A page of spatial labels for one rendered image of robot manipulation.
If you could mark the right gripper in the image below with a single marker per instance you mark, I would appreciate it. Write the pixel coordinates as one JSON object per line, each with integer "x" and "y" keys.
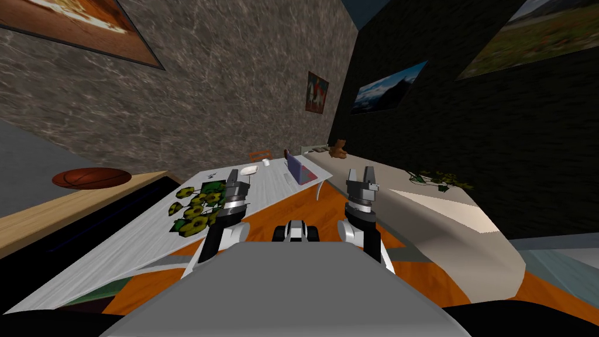
{"x": 361, "y": 193}

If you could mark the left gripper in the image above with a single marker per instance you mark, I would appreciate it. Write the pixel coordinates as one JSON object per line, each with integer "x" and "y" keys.
{"x": 237, "y": 193}

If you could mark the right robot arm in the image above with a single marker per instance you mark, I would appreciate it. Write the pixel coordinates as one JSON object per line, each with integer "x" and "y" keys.
{"x": 369, "y": 234}

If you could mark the white bowl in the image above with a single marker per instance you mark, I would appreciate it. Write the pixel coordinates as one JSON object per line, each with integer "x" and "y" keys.
{"x": 249, "y": 170}

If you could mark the brown teddy bear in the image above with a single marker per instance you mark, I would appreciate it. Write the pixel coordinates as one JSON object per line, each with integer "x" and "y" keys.
{"x": 338, "y": 150}

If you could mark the yellow flower plant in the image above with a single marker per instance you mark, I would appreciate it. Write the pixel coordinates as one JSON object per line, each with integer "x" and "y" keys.
{"x": 196, "y": 210}

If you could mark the purple laptop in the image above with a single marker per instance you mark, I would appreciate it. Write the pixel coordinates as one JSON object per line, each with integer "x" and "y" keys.
{"x": 299, "y": 171}

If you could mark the green trailing plant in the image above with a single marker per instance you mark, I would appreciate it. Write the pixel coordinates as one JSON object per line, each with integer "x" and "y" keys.
{"x": 440, "y": 180}

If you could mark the beige sofa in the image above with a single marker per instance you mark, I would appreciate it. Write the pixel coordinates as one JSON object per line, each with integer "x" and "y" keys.
{"x": 444, "y": 234}

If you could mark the white table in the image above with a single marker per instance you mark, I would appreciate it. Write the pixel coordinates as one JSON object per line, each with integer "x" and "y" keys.
{"x": 140, "y": 234}

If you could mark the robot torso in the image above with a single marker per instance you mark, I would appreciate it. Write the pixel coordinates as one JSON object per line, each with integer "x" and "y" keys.
{"x": 290, "y": 290}

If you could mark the brown basketball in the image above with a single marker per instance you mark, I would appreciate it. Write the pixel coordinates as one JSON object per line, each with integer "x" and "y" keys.
{"x": 91, "y": 178}

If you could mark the blue mountain wall picture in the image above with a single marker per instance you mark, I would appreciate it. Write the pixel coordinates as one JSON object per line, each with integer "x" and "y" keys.
{"x": 386, "y": 89}

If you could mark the small red wall picture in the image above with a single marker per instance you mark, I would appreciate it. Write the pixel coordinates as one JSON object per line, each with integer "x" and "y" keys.
{"x": 317, "y": 92}

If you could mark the orange wall picture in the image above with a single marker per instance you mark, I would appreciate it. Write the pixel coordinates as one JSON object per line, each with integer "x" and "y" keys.
{"x": 70, "y": 23}

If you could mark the green landscape wall picture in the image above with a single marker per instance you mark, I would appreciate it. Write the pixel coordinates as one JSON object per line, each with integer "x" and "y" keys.
{"x": 538, "y": 37}

